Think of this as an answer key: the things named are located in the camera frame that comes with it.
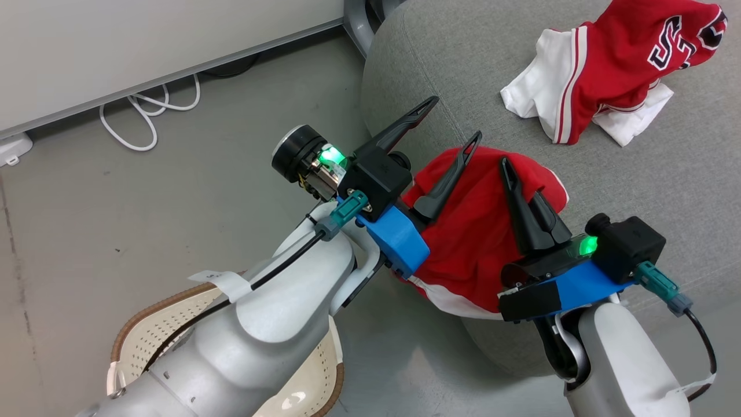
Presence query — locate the white rolling partition board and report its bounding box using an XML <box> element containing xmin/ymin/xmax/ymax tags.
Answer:
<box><xmin>0</xmin><ymin>0</ymin><xmax>406</xmax><ymax>140</ymax></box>

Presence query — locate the red garment with white trim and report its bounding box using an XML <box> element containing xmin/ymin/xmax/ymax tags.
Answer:
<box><xmin>397</xmin><ymin>146</ymin><xmax>571</xmax><ymax>320</ymax></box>

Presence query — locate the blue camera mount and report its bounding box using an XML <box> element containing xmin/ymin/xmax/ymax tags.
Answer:
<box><xmin>354</xmin><ymin>206</ymin><xmax>430</xmax><ymax>280</ymax></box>
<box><xmin>499</xmin><ymin>259</ymin><xmax>636</xmax><ymax>323</ymax></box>

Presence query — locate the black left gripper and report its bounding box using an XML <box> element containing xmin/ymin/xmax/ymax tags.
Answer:
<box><xmin>271</xmin><ymin>96</ymin><xmax>483</xmax><ymax>224</ymax></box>

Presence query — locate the red white jersey black lettering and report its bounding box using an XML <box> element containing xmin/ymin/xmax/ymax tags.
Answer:
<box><xmin>500</xmin><ymin>0</ymin><xmax>728</xmax><ymax>147</ymax></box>

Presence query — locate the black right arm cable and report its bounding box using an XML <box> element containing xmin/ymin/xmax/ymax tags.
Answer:
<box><xmin>634</xmin><ymin>261</ymin><xmax>718</xmax><ymax>403</ymax></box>

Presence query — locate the blue right camera mount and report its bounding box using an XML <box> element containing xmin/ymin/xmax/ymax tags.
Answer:
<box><xmin>499</xmin><ymin>259</ymin><xmax>636</xmax><ymax>323</ymax></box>

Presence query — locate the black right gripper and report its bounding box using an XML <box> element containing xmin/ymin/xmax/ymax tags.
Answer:
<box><xmin>500</xmin><ymin>157</ymin><xmax>600</xmax><ymax>288</ymax></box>

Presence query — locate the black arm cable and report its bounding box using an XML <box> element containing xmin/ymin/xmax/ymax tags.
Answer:
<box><xmin>142</xmin><ymin>190</ymin><xmax>371</xmax><ymax>374</ymax></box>
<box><xmin>634</xmin><ymin>261</ymin><xmax>718</xmax><ymax>403</ymax></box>

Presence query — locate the cream perforated laundry basket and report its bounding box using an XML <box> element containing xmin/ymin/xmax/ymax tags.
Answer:
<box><xmin>107</xmin><ymin>283</ymin><xmax>345</xmax><ymax>417</ymax></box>

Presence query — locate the black cable under partition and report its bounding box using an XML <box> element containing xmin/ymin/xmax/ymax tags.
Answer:
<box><xmin>200</xmin><ymin>53</ymin><xmax>261</xmax><ymax>79</ymax></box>

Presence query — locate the grey fabric sofa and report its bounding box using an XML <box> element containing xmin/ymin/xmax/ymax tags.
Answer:
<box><xmin>360</xmin><ymin>0</ymin><xmax>741</xmax><ymax>377</ymax></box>

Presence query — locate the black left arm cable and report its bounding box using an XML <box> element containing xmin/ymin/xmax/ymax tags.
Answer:
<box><xmin>142</xmin><ymin>190</ymin><xmax>371</xmax><ymax>374</ymax></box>

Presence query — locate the blue left camera mount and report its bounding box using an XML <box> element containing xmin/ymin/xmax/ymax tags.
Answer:
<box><xmin>354</xmin><ymin>206</ymin><xmax>430</xmax><ymax>280</ymax></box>

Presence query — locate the coiled white cable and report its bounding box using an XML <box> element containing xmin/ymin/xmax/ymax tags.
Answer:
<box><xmin>100</xmin><ymin>74</ymin><xmax>201</xmax><ymax>152</ymax></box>

